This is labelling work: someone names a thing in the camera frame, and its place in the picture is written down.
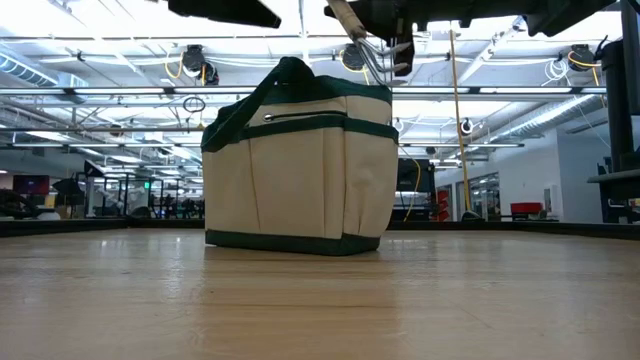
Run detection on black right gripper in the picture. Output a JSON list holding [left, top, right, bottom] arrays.
[[367, 0, 418, 78]]

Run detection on claw cultivator wooden handle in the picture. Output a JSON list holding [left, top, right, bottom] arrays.
[[325, 0, 414, 89]]

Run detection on dark wall screen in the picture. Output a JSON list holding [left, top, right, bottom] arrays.
[[12, 174, 51, 196]]

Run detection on beige green canvas gardening bag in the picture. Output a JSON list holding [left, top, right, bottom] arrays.
[[200, 55, 400, 257]]

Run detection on black background screen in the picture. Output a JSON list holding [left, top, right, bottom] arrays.
[[397, 158, 437, 194]]

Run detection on grey monitor desk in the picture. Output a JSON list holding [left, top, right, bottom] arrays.
[[587, 168, 640, 224]]

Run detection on black computer monitor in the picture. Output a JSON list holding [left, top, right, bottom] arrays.
[[599, 0, 640, 174]]

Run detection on silver ventilation duct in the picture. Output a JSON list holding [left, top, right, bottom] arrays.
[[492, 93, 599, 145], [0, 49, 90, 105]]

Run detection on red plastic bin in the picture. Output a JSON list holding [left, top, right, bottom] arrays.
[[509, 201, 544, 218]]

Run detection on yellow extension cord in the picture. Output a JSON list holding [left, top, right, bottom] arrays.
[[448, 29, 474, 217]]

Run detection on red tool cabinet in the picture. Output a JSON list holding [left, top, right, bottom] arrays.
[[433, 188, 452, 223]]

